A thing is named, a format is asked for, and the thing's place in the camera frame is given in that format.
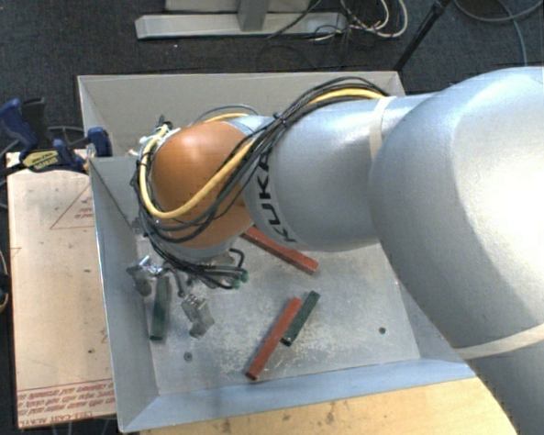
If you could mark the grey metal bin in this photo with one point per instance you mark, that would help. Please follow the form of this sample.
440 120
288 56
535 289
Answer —
351 308

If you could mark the red-brown flat block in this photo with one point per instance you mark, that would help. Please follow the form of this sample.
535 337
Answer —
293 256
275 338

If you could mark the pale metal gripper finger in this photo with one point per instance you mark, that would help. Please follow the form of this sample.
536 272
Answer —
143 276
200 314

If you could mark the dark green flat block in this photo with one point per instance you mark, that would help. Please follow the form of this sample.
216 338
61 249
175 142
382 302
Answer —
301 318
161 308

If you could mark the brown cardboard board, red print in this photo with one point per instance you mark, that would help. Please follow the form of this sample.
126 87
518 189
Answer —
56 289

